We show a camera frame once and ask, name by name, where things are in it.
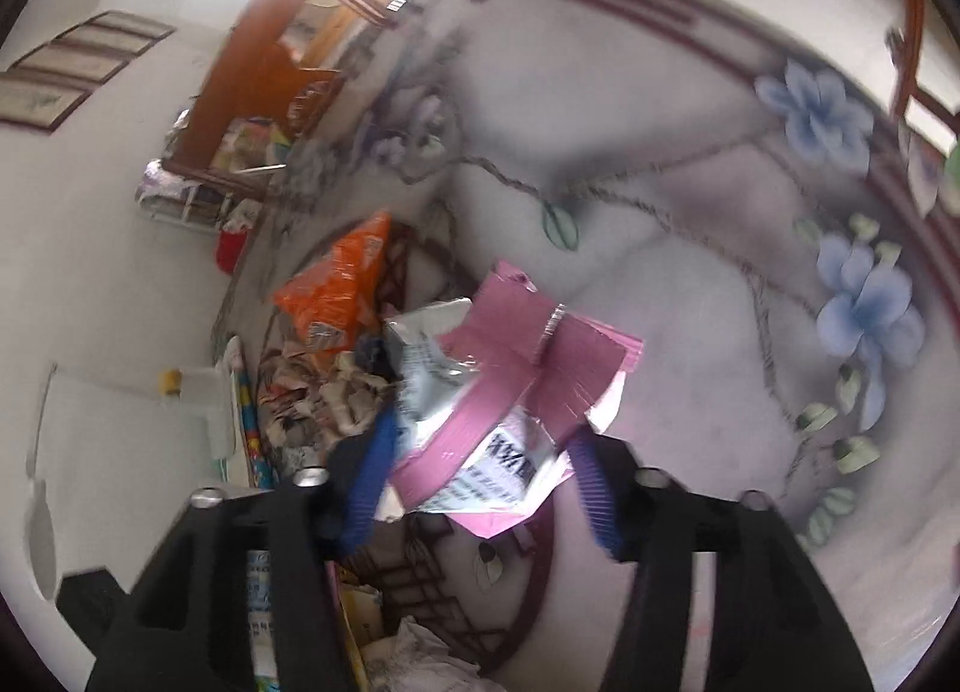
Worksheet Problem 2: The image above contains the brown printed paper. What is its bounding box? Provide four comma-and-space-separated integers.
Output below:
259, 349, 392, 455

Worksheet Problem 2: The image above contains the white wire rack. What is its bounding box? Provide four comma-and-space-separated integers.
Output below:
135, 158, 235, 233

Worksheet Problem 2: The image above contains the pink cardboard carton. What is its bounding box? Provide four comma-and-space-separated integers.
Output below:
390, 258, 646, 539

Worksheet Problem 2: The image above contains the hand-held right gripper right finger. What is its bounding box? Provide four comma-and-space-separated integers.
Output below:
566, 429, 875, 692

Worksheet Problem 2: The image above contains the orange snack bag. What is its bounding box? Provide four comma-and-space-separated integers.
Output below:
272, 210, 395, 357

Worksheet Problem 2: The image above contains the patterned paper roll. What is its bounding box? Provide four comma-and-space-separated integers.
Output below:
234, 334, 269, 492

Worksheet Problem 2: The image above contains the white printed paper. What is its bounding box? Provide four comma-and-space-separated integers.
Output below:
360, 615, 485, 692

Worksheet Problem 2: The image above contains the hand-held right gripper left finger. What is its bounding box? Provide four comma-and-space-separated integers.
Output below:
86, 411, 402, 692

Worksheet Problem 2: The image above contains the wooden side table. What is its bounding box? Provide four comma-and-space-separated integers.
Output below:
163, 0, 395, 200

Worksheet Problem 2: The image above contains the white plastic container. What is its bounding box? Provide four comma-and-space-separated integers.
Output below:
28, 360, 235, 462

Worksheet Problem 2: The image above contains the framed wall picture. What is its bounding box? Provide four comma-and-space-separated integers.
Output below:
11, 42, 130, 92
0, 76, 80, 133
58, 23, 160, 61
88, 10, 176, 41

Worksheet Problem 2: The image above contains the floral tablecloth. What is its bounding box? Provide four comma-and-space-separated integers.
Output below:
210, 0, 960, 692

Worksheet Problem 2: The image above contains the yellow paper packet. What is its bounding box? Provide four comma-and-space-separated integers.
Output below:
336, 563, 385, 669

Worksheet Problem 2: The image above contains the white blue labelled packet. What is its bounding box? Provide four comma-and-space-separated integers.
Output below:
246, 548, 281, 692

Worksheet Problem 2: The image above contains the red plastic bag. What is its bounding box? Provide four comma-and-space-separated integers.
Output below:
215, 227, 253, 276

